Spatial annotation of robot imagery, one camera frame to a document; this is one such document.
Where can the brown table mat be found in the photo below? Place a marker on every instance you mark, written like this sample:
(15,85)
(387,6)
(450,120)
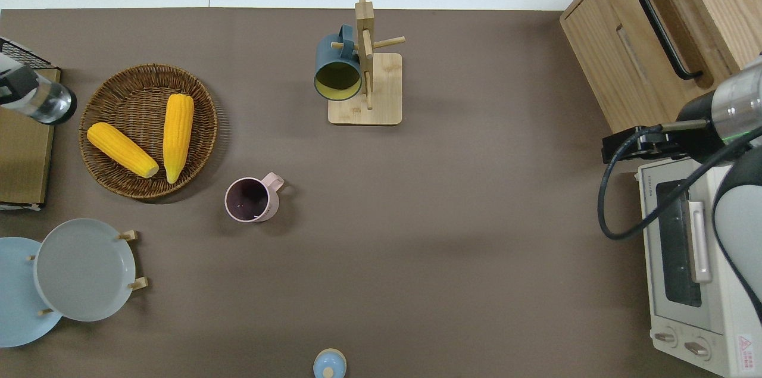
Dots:
(446,217)

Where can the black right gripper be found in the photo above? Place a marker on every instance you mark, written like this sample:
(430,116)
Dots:
(696,128)

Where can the round wicker basket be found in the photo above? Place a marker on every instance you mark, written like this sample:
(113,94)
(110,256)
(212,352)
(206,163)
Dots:
(143,80)

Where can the white toaster oven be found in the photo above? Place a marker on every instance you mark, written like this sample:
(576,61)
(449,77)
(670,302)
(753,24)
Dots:
(678,306)

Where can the blue dome bell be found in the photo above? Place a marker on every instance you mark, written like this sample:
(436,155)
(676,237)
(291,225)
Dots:
(329,364)

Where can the light blue plate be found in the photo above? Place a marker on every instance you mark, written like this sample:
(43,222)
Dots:
(18,306)

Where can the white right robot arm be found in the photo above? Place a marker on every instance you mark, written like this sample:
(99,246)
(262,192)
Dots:
(741,217)

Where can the dark blue mug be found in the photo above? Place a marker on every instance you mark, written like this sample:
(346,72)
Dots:
(333,59)

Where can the yellow corn cob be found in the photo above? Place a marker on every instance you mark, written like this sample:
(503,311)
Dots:
(122,150)
(177,134)

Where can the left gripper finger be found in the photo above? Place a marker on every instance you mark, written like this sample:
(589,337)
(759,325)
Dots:
(9,89)

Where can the pink ribbed mug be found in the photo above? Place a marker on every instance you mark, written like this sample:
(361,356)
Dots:
(247,199)

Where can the grey plate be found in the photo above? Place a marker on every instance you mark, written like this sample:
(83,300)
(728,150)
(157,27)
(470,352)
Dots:
(83,271)

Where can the wooden cabinet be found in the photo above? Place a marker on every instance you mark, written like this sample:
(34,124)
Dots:
(625,68)

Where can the wooden mug tree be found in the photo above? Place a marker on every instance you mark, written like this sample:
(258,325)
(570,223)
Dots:
(384,92)

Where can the toaster oven knob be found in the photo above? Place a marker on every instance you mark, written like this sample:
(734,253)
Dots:
(665,337)
(696,348)

